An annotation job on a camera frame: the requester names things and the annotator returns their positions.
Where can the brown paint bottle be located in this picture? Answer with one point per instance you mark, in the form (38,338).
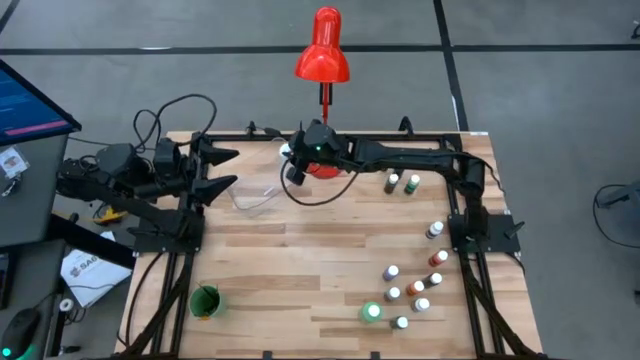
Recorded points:
(391,184)

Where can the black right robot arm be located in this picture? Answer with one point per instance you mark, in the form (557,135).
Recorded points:
(410,155)

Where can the purple paint bottle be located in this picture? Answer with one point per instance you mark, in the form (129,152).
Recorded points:
(391,273)

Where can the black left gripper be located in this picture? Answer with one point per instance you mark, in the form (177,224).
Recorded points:
(170,165)

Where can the green plastic cup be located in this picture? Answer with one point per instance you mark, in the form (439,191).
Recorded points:
(200,307)

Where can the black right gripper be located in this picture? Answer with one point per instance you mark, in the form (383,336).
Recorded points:
(322,142)

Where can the tall white plastic bottle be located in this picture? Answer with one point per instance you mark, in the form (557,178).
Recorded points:
(285,149)

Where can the computer monitor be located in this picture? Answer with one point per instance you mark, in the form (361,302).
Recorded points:
(25,107)

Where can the white paper booklet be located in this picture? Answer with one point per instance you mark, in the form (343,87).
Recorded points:
(95,275)

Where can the black arched table clamp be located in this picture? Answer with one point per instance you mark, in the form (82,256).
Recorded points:
(406,125)

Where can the small green paint bottle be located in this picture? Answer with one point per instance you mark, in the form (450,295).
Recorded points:
(411,185)

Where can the black support beam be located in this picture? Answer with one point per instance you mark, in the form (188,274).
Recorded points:
(85,240)

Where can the black computer mouse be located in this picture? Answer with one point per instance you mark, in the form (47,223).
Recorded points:
(20,330)

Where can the red desk lamp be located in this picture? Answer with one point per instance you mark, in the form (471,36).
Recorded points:
(322,60)

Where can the grey paint bottle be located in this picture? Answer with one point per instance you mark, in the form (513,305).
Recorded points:
(392,294)

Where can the large light green bottle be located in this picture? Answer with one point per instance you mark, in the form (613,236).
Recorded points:
(372,311)

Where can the thin dark paintbrush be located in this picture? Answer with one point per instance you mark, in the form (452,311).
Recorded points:
(207,294)

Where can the orange-bristle paintbrush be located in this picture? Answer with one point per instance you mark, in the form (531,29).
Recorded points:
(204,317)

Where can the grey chair base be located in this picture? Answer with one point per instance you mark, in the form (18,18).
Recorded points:
(625,196)

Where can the black power adapter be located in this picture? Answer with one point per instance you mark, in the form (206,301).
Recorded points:
(272,132)

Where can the white tape roll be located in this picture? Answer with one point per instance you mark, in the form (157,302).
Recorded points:
(60,304)

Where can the red paint bottle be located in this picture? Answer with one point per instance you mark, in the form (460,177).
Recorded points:
(438,258)

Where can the white label card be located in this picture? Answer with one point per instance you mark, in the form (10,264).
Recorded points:
(12,162)

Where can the clear plastic bin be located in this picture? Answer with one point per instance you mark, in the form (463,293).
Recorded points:
(255,192)

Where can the small black table clamp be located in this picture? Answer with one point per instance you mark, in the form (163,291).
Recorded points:
(250,128)

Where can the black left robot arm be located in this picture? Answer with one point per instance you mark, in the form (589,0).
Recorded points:
(150,215)

